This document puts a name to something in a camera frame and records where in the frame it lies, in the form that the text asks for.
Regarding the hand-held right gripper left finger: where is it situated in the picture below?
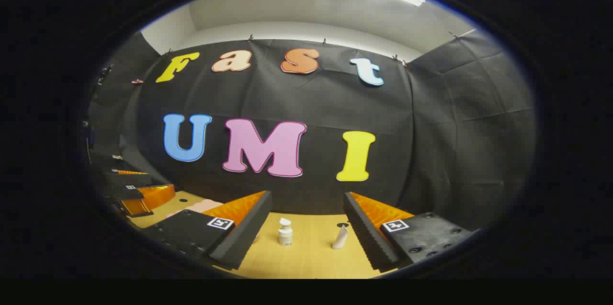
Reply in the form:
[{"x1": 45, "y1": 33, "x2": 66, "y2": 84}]
[{"x1": 139, "y1": 190, "x2": 272, "y2": 271}]

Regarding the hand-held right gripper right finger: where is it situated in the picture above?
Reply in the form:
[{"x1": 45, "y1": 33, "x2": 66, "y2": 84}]
[{"x1": 343, "y1": 192, "x2": 479, "y2": 273}]

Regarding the white squeeze tube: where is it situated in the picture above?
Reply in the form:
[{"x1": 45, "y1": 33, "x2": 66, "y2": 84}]
[{"x1": 331, "y1": 225, "x2": 350, "y2": 250}]

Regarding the white pump bottle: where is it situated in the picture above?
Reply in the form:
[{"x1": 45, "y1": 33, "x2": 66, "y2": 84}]
[{"x1": 278, "y1": 218, "x2": 294, "y2": 247}]

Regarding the pink suitcase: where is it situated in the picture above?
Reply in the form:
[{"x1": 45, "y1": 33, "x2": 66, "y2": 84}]
[{"x1": 165, "y1": 198, "x2": 225, "y2": 219}]

